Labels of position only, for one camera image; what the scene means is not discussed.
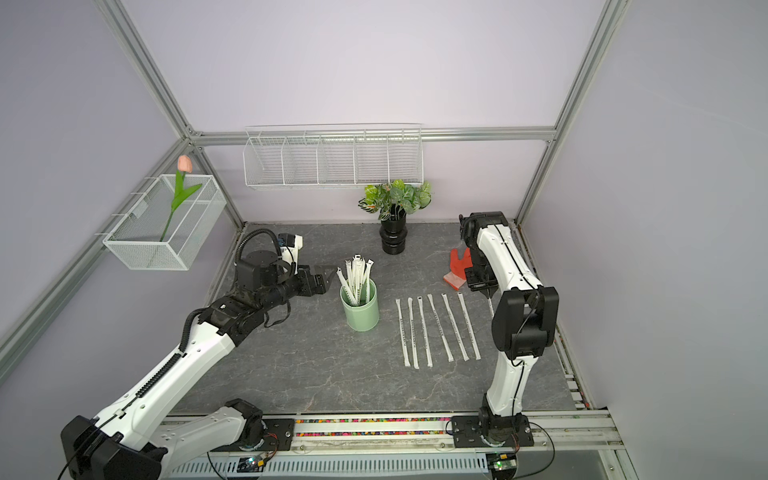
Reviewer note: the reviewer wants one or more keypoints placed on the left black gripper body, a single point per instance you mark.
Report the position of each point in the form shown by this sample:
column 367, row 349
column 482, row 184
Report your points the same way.
column 300, row 284

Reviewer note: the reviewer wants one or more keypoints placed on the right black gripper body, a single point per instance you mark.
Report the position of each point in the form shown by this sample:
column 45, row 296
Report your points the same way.
column 479, row 277

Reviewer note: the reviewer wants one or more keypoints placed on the green cylindrical storage cup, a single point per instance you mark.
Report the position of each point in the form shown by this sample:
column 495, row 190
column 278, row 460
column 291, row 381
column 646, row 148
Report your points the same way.
column 362, row 318

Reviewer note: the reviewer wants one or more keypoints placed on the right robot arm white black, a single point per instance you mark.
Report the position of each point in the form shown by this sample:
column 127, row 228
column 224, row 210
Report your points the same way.
column 523, row 323

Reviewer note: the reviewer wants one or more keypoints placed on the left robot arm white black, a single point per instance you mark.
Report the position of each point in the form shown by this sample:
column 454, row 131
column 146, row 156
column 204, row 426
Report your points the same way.
column 125, row 440

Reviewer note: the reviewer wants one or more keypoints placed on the bundle of wrapped white straws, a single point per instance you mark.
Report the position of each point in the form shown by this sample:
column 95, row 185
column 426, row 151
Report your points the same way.
column 357, row 288

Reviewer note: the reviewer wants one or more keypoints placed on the red work glove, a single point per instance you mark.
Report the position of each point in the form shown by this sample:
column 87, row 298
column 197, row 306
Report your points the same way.
column 459, row 261

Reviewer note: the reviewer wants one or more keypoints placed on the black vase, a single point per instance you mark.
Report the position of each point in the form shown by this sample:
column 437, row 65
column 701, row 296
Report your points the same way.
column 393, row 231

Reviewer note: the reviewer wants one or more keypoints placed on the green artificial plant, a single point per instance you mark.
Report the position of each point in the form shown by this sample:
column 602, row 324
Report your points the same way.
column 395, row 200

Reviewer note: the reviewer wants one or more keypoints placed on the pink artificial tulip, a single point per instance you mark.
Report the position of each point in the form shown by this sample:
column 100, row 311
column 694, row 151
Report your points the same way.
column 181, row 191

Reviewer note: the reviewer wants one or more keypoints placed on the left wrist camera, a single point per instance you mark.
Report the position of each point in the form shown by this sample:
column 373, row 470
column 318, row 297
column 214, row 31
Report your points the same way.
column 267, row 268

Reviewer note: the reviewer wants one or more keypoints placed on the white wire wall shelf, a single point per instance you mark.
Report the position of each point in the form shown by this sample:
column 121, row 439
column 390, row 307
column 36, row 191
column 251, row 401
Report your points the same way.
column 332, row 155

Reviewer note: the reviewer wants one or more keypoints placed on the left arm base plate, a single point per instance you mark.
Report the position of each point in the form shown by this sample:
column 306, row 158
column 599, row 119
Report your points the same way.
column 276, row 435

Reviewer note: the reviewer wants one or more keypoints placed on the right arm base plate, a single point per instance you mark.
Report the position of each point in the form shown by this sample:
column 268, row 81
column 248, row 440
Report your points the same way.
column 472, row 431

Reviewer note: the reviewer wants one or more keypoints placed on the white mesh wall basket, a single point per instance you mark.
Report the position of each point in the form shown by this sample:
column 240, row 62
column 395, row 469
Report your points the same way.
column 134, row 240

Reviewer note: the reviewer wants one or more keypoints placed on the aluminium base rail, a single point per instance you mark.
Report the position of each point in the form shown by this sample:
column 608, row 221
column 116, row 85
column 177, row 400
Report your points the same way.
column 435, row 433

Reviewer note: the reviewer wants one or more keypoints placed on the white slotted cable duct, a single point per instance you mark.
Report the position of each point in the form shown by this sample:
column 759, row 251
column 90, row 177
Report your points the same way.
column 332, row 466

